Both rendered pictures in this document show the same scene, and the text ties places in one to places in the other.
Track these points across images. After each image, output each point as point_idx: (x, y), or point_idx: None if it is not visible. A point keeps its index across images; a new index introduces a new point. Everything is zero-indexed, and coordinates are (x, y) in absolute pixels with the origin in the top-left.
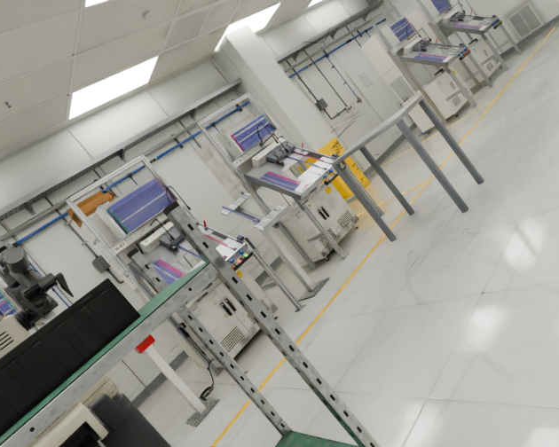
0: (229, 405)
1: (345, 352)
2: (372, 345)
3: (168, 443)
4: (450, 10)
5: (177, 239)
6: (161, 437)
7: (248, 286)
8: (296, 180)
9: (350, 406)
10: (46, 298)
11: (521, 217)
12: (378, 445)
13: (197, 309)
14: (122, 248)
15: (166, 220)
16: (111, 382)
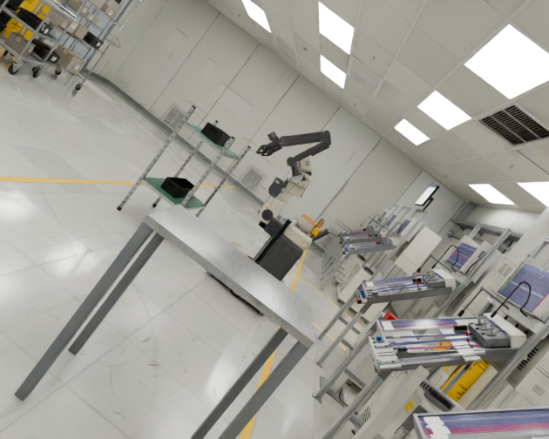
0: (296, 367)
1: (193, 309)
2: (170, 293)
3: (260, 264)
4: None
5: (471, 329)
6: (263, 260)
7: (395, 423)
8: (468, 432)
9: (172, 272)
10: (294, 171)
11: (33, 266)
12: (141, 174)
13: (399, 373)
14: (489, 300)
15: (526, 329)
16: (287, 229)
